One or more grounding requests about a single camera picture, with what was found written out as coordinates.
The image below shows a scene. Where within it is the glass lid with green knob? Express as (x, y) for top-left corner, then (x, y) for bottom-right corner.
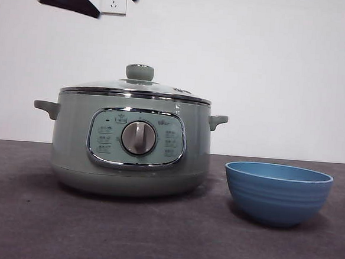
(59, 59), (214, 105)

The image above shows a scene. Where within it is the pale green electric steamer pot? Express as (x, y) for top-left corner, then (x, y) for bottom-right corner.
(27, 89), (230, 203)

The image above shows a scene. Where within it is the blue ribbed bowl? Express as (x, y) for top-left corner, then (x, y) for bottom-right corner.
(220, 160), (335, 231)

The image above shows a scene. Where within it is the white wall socket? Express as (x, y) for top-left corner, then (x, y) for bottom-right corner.
(99, 0), (128, 16)

